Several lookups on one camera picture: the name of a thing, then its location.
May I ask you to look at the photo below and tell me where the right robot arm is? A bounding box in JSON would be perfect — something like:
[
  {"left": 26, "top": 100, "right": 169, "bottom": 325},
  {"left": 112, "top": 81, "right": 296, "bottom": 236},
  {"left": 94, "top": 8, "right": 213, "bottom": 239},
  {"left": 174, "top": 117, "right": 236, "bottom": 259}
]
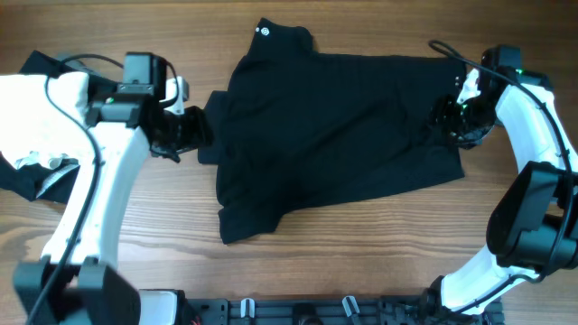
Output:
[{"left": 415, "top": 40, "right": 577, "bottom": 323}]

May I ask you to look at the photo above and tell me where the black folded garment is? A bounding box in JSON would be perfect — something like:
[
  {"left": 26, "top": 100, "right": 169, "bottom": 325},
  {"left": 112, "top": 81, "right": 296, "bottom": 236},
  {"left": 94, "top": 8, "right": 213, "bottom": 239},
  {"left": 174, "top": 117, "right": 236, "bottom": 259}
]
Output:
[{"left": 1, "top": 52, "right": 117, "bottom": 201}]

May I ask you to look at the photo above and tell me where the black t-shirt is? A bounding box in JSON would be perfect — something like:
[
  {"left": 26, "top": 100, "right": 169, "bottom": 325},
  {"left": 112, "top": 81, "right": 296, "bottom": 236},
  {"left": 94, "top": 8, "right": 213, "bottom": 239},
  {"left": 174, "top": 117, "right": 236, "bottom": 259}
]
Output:
[{"left": 198, "top": 19, "right": 465, "bottom": 244}]

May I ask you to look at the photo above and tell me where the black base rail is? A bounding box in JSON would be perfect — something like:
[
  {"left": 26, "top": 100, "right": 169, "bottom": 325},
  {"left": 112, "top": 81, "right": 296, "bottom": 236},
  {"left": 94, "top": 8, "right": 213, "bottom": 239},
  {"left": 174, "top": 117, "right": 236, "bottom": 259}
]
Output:
[{"left": 189, "top": 295, "right": 506, "bottom": 325}]

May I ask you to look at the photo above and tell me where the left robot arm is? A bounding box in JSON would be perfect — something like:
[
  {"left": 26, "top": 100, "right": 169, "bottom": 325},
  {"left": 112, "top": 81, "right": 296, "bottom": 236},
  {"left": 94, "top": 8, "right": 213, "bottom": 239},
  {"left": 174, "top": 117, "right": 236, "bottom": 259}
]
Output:
[{"left": 1, "top": 52, "right": 211, "bottom": 324}]

